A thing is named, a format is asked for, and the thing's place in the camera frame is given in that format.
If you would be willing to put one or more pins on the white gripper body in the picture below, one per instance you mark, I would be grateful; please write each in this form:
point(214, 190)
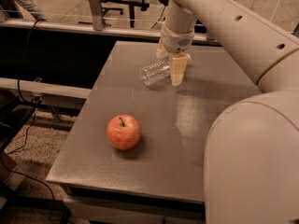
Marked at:
point(175, 42)

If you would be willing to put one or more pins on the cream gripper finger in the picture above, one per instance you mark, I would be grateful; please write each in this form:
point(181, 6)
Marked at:
point(178, 64)
point(161, 51)

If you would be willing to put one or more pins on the clear plastic water bottle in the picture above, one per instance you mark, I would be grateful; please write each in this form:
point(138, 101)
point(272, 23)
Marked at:
point(155, 72)

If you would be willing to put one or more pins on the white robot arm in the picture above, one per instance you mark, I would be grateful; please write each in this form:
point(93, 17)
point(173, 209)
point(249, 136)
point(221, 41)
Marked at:
point(251, 161)

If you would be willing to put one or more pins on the red yellow apple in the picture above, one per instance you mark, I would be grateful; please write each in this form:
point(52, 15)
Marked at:
point(123, 132)

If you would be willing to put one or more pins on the black tray cart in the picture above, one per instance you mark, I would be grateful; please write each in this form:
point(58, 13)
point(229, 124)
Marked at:
point(13, 115)

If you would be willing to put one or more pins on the left metal bracket post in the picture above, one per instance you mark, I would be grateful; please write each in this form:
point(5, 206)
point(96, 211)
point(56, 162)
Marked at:
point(97, 15)

